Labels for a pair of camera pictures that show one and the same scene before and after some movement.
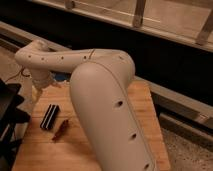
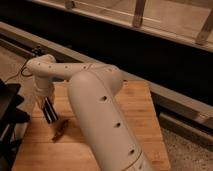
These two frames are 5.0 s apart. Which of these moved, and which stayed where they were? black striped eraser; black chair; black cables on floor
Moved: black striped eraser
Stayed: black cables on floor; black chair
